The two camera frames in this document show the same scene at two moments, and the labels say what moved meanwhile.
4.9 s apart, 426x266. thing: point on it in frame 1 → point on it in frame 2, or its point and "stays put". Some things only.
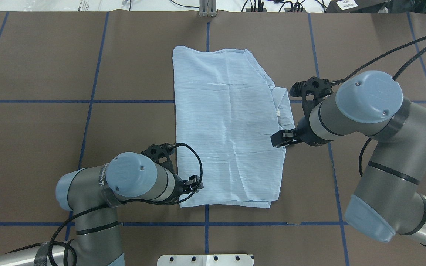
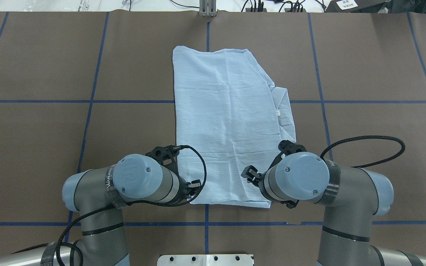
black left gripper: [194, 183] stays put
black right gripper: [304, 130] → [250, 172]
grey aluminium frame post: [208, 8] stays put
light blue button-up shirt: [226, 109] stays put
